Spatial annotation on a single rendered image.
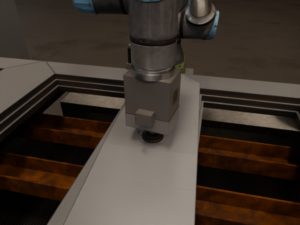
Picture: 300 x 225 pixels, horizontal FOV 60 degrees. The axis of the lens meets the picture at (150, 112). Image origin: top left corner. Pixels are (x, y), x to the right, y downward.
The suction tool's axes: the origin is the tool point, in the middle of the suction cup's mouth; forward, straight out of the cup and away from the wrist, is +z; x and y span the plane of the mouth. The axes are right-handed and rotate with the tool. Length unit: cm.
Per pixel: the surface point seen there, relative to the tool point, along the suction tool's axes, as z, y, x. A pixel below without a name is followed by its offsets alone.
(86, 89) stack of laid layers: 3.1, -29.3, 19.9
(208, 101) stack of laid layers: 3.1, 6.6, 25.8
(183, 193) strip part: -0.8, 9.5, -11.2
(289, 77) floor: 87, 60, 265
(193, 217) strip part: -0.6, 11.9, -14.8
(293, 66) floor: 87, 67, 300
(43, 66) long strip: 0, -47, 23
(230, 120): 18.3, 13.1, 42.5
